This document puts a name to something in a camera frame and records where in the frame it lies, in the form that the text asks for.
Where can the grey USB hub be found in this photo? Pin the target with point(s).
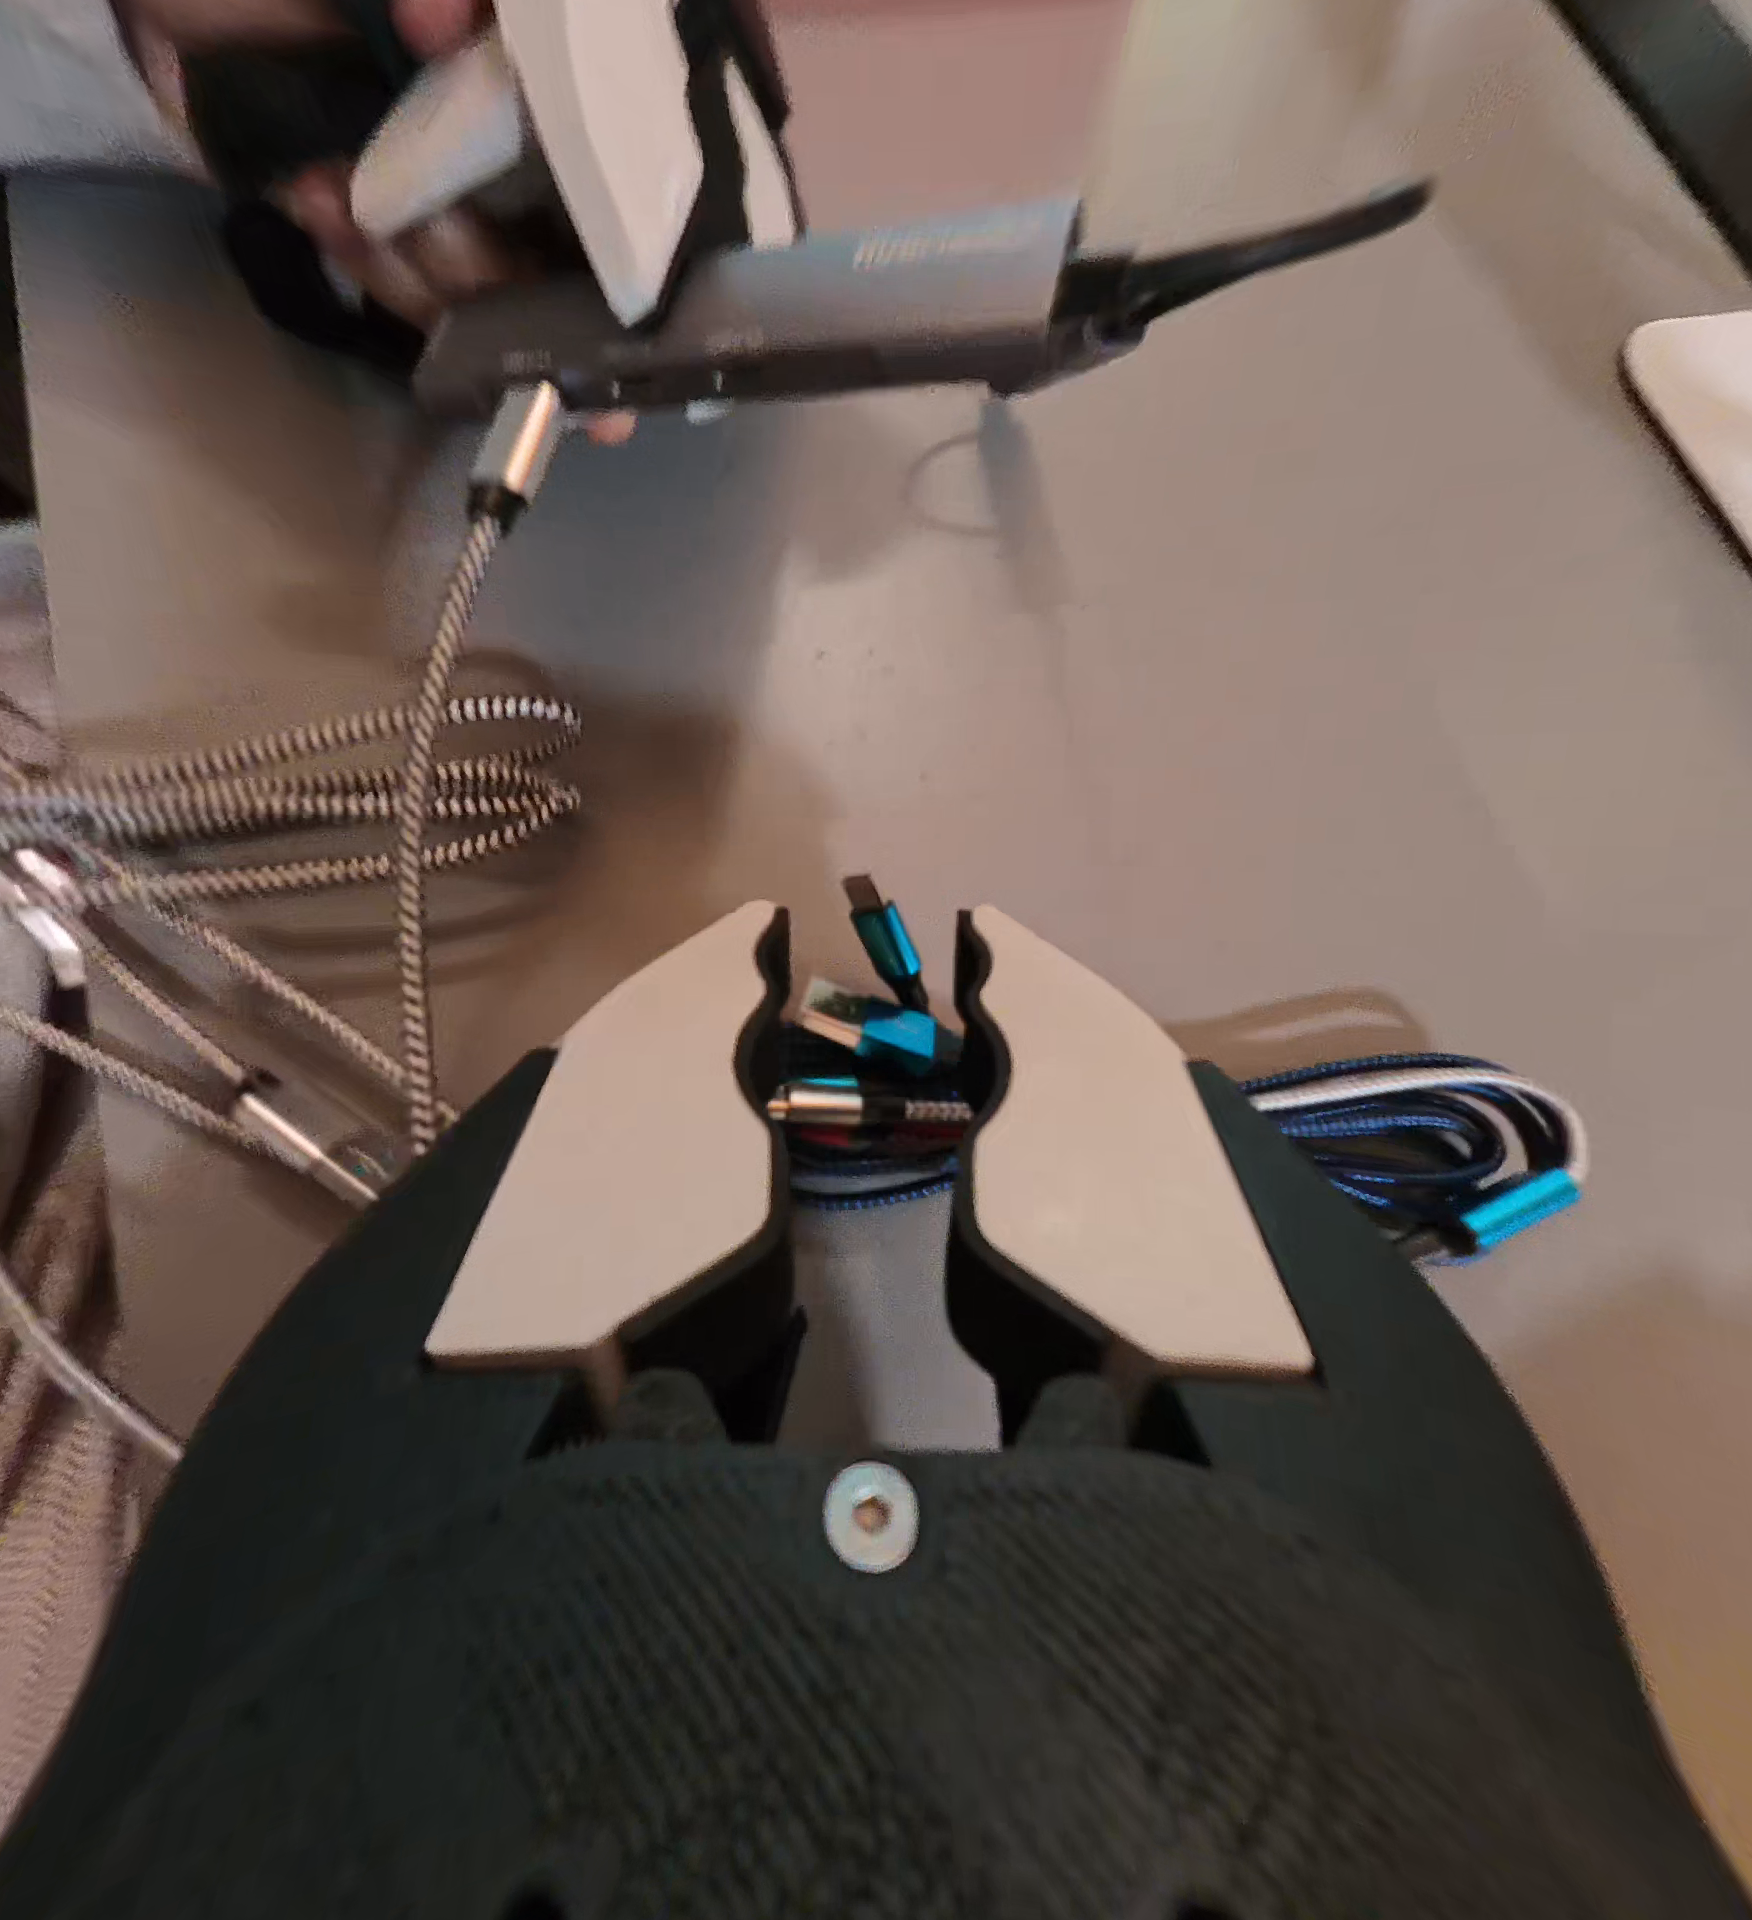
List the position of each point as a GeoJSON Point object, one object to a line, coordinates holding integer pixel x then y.
{"type": "Point", "coordinates": [846, 300]}

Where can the grey desk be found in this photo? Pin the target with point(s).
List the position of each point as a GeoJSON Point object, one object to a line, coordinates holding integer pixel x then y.
{"type": "Point", "coordinates": [1267, 675]}

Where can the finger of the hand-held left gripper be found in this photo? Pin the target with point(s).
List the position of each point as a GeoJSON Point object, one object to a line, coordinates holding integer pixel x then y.
{"type": "Point", "coordinates": [772, 180]}
{"type": "Point", "coordinates": [621, 149]}

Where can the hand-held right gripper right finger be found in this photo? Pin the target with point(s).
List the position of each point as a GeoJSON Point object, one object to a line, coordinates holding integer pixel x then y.
{"type": "Point", "coordinates": [1116, 1201]}

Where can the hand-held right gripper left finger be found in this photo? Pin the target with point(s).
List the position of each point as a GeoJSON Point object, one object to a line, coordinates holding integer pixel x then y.
{"type": "Point", "coordinates": [621, 1185]}

